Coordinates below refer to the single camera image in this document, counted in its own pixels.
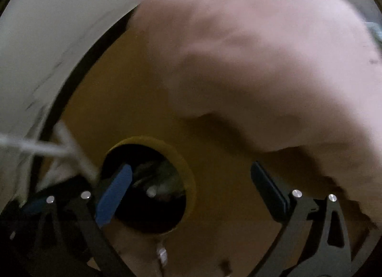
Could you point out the yellow rimmed trash bin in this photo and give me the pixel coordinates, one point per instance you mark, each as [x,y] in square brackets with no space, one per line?
[162,193]

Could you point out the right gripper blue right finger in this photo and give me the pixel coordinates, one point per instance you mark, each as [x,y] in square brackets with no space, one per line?
[276,201]

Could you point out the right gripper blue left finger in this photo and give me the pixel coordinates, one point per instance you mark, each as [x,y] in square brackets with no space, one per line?
[112,197]

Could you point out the pink bed blanket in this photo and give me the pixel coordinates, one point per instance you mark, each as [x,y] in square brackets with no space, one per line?
[284,73]

